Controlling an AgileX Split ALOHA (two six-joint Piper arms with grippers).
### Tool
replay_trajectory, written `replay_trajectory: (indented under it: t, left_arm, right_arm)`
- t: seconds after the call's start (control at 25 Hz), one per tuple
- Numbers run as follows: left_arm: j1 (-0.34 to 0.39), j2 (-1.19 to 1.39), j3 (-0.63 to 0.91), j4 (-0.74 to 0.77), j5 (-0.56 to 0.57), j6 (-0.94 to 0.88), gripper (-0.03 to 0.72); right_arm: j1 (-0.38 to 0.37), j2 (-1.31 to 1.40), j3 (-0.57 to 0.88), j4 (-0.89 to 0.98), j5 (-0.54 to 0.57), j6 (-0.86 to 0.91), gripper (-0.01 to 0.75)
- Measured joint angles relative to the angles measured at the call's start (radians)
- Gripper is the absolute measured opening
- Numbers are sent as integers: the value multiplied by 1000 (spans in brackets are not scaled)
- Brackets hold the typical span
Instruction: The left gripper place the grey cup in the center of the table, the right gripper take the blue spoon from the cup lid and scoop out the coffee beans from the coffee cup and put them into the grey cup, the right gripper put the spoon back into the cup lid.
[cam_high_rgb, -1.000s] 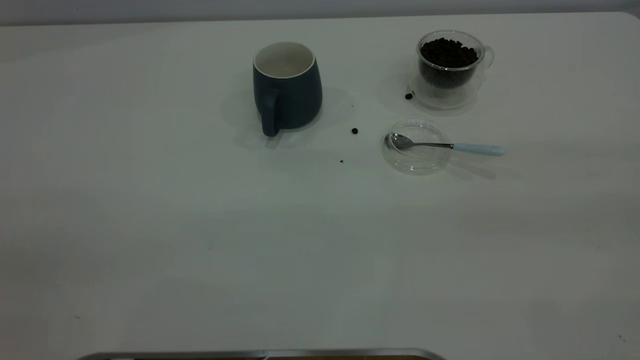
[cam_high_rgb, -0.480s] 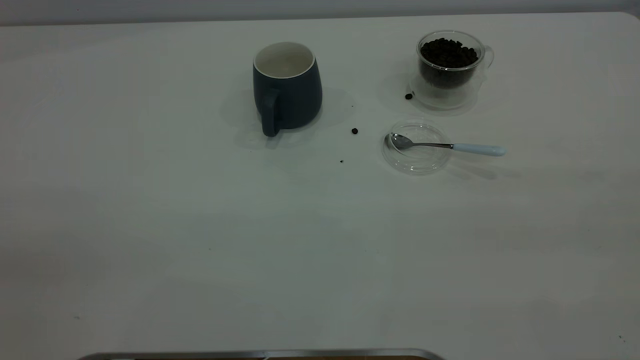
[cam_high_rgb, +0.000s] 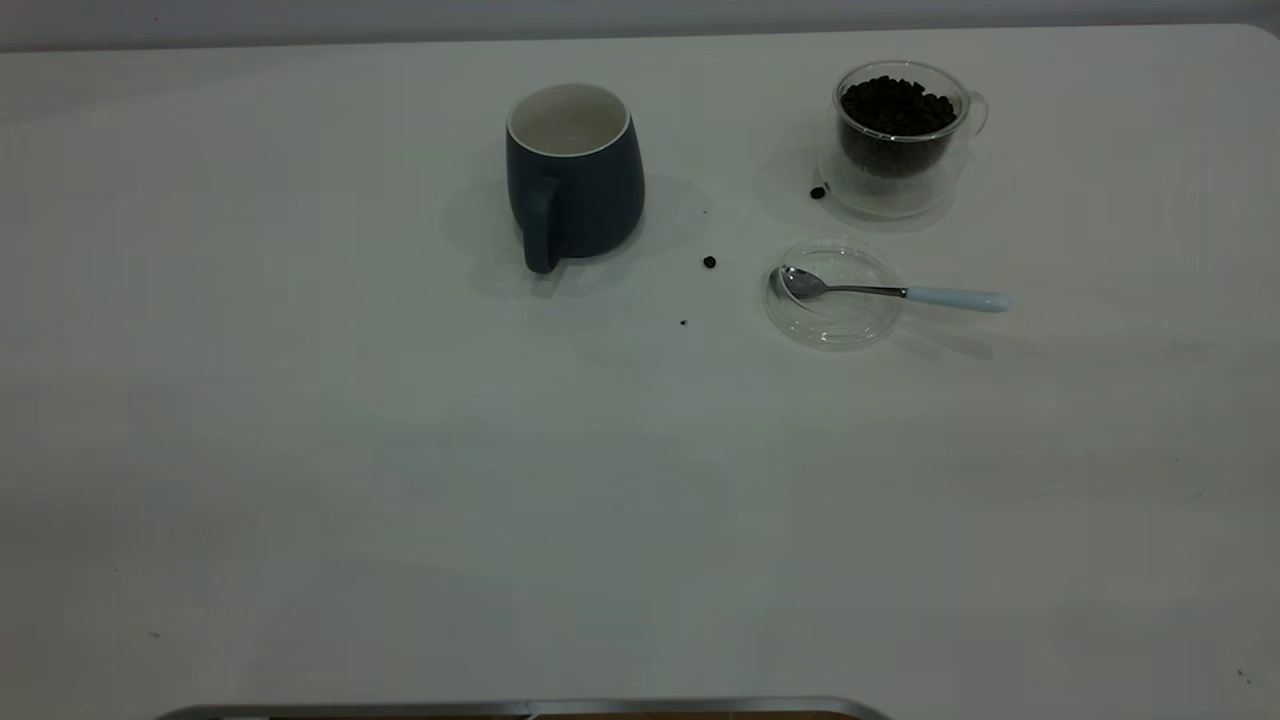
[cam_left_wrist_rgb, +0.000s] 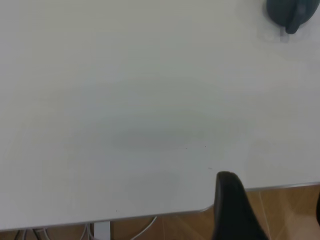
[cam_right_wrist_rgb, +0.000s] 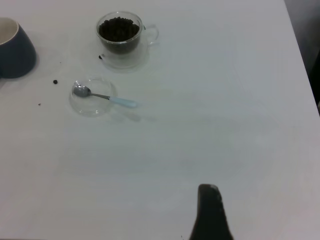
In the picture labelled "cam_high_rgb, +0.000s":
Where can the dark blue-grey ceramic mug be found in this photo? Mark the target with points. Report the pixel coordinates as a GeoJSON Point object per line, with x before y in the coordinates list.
{"type": "Point", "coordinates": [590, 195]}

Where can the clear round glass lid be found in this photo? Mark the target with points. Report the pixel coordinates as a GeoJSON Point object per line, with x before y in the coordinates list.
{"type": "Point", "coordinates": [835, 322]}

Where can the pile of coffee beans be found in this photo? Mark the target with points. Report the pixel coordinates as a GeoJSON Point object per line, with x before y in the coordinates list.
{"type": "Point", "coordinates": [895, 110]}

